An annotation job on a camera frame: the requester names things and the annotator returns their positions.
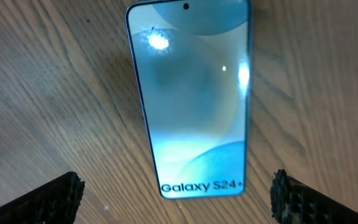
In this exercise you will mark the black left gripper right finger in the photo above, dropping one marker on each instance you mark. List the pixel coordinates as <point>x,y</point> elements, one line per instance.
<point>293,202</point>

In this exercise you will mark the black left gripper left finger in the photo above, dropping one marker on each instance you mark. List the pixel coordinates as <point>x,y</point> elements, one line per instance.
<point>55,202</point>

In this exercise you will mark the blue Galaxy smartphone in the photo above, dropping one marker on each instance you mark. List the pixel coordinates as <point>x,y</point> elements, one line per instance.
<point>192,67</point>

